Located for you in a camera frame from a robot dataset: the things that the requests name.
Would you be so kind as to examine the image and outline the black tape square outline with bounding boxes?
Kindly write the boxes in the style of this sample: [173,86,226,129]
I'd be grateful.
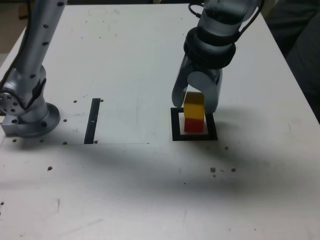
[170,106,219,142]

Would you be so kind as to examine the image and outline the yellow cube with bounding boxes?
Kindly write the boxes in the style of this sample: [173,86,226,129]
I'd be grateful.
[183,91,205,120]

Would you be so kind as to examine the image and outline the red cube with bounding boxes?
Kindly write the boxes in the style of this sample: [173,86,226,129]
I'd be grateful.
[184,117,205,133]

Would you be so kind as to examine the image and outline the brown cardboard box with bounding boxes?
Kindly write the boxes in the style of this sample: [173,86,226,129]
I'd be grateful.
[18,4,31,19]

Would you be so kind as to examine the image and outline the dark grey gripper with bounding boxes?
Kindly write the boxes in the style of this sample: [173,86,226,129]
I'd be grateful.
[171,54,224,114]

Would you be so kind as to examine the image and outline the black tape strip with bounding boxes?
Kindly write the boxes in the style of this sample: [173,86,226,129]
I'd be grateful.
[83,97,101,145]

